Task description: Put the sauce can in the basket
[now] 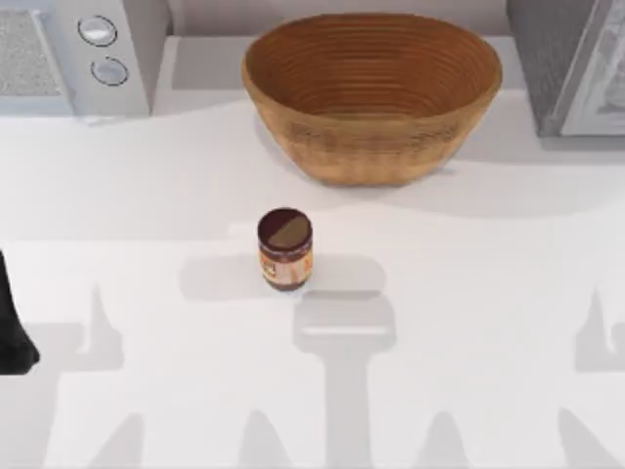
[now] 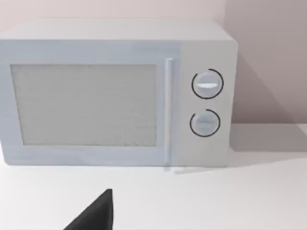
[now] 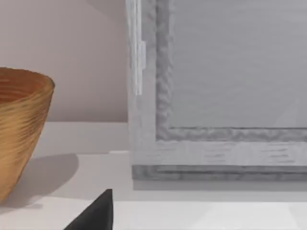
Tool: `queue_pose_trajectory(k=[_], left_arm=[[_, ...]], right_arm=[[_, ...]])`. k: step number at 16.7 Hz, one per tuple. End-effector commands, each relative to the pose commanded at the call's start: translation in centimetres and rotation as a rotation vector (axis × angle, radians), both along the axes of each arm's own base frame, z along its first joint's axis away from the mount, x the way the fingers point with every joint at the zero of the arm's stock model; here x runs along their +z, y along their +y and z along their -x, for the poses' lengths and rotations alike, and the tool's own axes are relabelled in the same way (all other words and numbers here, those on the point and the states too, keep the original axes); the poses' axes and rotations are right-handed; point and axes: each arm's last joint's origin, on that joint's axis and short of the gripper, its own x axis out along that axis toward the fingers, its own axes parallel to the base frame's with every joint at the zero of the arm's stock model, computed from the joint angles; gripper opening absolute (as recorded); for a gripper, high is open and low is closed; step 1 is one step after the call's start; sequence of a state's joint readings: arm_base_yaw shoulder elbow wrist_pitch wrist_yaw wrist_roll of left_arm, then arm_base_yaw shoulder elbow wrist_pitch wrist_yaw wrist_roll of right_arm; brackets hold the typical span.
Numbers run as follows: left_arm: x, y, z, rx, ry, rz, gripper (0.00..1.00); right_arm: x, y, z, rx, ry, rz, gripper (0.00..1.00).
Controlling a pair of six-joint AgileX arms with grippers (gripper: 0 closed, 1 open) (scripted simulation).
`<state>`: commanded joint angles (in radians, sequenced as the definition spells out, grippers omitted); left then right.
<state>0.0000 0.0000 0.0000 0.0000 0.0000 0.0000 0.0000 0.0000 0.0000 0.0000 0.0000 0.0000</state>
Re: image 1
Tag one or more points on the brown jar with orange label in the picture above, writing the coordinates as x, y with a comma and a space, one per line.
285, 259

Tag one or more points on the brown woven basket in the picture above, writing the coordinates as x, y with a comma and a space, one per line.
371, 127

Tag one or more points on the small microwave knob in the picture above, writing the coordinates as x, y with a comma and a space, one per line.
110, 71

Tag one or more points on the large microwave knob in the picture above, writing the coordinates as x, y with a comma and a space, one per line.
97, 30

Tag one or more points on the pale microwave oven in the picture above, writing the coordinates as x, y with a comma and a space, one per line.
63, 58

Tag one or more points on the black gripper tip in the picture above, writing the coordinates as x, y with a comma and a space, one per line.
12, 337

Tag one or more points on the grey cabinet door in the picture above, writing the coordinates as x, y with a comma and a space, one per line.
593, 78

